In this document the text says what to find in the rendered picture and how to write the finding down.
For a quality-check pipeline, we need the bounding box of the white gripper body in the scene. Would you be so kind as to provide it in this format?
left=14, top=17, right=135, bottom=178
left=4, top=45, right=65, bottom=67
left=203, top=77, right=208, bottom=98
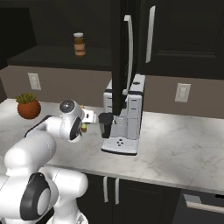
left=88, top=110, right=99, bottom=125

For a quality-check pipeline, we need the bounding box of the yellow mug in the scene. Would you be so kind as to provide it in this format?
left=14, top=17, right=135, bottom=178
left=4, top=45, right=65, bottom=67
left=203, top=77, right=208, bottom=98
left=80, top=104, right=88, bottom=134

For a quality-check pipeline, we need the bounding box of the open dark cabinet door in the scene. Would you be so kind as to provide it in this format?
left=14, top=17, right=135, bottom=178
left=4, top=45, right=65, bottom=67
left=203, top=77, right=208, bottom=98
left=111, top=0, right=137, bottom=116

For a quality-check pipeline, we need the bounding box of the brown cinnamon bottle white cap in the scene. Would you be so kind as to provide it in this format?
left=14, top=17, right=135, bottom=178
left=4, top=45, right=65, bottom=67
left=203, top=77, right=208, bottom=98
left=73, top=31, right=87, bottom=58

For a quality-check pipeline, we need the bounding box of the closed dark cabinet door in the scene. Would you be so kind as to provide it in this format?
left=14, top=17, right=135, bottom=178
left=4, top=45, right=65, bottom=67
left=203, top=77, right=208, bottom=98
left=139, top=0, right=224, bottom=81

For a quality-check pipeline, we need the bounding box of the white grey coffee machine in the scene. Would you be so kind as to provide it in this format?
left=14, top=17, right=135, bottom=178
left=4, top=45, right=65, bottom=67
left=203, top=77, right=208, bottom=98
left=98, top=73, right=146, bottom=157

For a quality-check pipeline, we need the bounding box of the succulent in orange pot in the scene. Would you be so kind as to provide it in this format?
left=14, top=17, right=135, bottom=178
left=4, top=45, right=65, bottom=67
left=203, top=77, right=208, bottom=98
left=15, top=92, right=42, bottom=120

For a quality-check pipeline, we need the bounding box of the dark lower cupboard door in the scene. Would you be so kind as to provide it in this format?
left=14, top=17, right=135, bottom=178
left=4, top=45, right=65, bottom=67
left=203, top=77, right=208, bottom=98
left=111, top=176, right=182, bottom=224
left=76, top=172, right=114, bottom=224

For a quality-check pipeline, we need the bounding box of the dark dishwasher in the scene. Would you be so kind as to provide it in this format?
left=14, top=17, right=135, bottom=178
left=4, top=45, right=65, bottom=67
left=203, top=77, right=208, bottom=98
left=171, top=188, right=224, bottom=224

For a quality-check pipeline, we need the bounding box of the white wall outlet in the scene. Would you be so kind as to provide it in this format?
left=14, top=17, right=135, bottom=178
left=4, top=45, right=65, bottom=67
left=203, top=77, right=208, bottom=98
left=27, top=72, right=42, bottom=91
left=174, top=82, right=192, bottom=103

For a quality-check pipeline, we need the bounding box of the white lower cupboard handle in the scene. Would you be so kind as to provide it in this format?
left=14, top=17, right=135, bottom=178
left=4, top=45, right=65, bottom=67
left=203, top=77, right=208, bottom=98
left=102, top=175, right=109, bottom=204
left=114, top=177, right=121, bottom=206

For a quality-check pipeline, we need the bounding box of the white open door handle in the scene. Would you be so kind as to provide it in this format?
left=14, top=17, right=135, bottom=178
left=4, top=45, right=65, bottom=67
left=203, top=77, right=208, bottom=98
left=122, top=14, right=135, bottom=96

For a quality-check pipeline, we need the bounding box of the dark wall cabinet shelf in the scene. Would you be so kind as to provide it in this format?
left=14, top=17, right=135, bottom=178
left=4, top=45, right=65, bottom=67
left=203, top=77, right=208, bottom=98
left=0, top=0, right=114, bottom=72

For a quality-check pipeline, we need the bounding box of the white closed door handle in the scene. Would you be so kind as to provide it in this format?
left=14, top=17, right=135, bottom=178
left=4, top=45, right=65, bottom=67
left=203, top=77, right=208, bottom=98
left=144, top=4, right=157, bottom=64

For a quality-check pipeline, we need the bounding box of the grey dishwasher handle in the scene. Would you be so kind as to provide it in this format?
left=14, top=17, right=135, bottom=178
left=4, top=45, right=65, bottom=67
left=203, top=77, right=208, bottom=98
left=183, top=193, right=224, bottom=215

